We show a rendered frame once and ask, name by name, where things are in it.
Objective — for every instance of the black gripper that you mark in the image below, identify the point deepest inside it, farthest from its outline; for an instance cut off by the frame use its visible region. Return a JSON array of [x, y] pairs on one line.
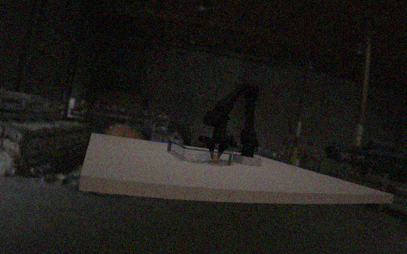
[[211, 142]]

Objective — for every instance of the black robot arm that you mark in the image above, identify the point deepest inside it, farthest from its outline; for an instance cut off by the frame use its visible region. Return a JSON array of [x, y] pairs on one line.
[[220, 114]]

